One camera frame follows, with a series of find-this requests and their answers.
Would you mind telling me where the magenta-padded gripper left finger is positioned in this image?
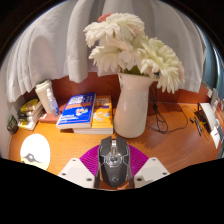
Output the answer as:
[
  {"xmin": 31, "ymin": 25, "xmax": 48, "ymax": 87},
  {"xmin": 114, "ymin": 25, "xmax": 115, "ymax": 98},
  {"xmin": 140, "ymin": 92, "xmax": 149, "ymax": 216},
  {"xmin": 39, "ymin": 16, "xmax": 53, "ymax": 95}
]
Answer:
[{"xmin": 58, "ymin": 144, "xmax": 101, "ymax": 189}]

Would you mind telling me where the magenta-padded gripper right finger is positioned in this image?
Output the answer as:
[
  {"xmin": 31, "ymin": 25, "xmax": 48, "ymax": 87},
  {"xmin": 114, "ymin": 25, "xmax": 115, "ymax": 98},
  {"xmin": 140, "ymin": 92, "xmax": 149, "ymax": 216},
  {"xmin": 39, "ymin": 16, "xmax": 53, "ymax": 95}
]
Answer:
[{"xmin": 128, "ymin": 144, "xmax": 171, "ymax": 189}]

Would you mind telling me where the black grey computer mouse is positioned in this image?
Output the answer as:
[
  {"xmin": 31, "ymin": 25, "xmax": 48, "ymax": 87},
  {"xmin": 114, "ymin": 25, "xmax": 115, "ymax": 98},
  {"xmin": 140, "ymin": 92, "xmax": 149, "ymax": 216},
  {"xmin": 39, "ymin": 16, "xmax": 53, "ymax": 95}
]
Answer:
[{"xmin": 94, "ymin": 135, "xmax": 132, "ymax": 188}]

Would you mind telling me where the white mouse pad black rest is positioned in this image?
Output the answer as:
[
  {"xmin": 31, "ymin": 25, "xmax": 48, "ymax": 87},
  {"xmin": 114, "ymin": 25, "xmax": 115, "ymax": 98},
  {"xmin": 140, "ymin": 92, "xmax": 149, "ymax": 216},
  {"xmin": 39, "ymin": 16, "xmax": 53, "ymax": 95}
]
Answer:
[{"xmin": 19, "ymin": 133, "xmax": 52, "ymax": 171}]

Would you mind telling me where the red-brown book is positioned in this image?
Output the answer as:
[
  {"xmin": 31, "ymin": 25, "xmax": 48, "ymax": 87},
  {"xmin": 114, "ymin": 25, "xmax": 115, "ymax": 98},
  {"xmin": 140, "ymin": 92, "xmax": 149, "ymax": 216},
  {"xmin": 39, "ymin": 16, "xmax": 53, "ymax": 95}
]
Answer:
[{"xmin": 38, "ymin": 113, "xmax": 61, "ymax": 124}]

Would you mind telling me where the orange book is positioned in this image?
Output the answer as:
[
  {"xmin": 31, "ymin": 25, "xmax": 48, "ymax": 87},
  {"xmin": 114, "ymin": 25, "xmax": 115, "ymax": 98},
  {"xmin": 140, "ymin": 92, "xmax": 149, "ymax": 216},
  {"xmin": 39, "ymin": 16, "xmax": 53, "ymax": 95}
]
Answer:
[{"xmin": 72, "ymin": 95, "xmax": 115, "ymax": 135}]

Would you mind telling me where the white ceramic vase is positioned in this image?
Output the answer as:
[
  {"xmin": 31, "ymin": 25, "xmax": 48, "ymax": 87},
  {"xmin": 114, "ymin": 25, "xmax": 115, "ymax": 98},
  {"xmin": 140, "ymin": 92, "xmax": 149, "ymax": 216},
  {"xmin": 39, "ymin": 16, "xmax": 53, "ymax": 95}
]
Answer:
[{"xmin": 113, "ymin": 72, "xmax": 158, "ymax": 139}]

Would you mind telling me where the yellow and white book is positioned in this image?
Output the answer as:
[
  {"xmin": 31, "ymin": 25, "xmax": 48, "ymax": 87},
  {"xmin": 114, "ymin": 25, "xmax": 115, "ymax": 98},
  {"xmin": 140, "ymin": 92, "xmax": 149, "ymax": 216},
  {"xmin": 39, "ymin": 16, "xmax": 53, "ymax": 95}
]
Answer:
[{"xmin": 17, "ymin": 116, "xmax": 43, "ymax": 132}]

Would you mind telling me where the white laptop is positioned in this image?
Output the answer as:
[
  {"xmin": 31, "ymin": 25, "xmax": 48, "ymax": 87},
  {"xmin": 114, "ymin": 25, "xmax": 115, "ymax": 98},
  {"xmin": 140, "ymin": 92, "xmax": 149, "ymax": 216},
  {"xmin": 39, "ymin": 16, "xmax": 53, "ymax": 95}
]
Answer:
[{"xmin": 194, "ymin": 102, "xmax": 218, "ymax": 134}]

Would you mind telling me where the green and black mug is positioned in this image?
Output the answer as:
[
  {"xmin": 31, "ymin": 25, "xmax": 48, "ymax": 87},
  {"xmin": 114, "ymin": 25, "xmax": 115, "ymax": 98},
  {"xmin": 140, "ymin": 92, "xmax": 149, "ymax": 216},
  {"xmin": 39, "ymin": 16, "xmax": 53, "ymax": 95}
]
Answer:
[{"xmin": 6, "ymin": 114, "xmax": 19, "ymax": 135}]

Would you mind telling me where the yellow and black book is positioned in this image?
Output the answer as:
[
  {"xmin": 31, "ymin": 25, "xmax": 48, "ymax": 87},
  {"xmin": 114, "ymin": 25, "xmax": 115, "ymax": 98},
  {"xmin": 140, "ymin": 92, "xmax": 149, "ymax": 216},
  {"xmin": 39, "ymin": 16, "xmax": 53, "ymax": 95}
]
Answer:
[{"xmin": 19, "ymin": 98, "xmax": 43, "ymax": 113}]

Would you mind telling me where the cream travel tumbler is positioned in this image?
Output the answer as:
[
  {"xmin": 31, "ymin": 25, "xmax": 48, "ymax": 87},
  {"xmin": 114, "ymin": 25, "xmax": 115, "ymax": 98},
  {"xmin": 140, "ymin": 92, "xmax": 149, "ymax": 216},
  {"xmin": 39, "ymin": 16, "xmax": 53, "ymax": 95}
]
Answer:
[{"xmin": 34, "ymin": 79, "xmax": 56, "ymax": 115}]

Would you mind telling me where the dark teal curtain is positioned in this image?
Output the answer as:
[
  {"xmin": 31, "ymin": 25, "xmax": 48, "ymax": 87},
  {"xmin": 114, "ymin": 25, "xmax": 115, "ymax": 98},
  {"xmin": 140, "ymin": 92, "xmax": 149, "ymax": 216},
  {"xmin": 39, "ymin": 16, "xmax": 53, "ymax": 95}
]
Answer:
[{"xmin": 205, "ymin": 36, "xmax": 223, "ymax": 89}]

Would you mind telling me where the white flower bouquet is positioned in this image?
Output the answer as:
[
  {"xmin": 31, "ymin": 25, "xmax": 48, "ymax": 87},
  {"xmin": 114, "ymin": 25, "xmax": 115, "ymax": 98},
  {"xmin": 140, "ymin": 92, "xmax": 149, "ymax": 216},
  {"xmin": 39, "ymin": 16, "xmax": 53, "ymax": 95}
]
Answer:
[{"xmin": 83, "ymin": 12, "xmax": 186, "ymax": 94}]

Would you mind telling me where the white curtain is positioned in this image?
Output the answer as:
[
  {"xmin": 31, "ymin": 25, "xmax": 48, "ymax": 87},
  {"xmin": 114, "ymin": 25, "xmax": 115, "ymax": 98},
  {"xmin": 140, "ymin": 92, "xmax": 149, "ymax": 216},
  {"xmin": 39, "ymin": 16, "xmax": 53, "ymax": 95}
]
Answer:
[{"xmin": 4, "ymin": 0, "xmax": 208, "ymax": 104}]

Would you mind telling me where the black cable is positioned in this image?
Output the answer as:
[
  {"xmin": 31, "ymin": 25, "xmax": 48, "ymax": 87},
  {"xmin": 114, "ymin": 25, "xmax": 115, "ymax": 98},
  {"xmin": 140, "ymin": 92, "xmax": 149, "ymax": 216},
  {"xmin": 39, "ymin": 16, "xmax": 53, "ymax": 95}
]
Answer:
[{"xmin": 146, "ymin": 83, "xmax": 198, "ymax": 134}]

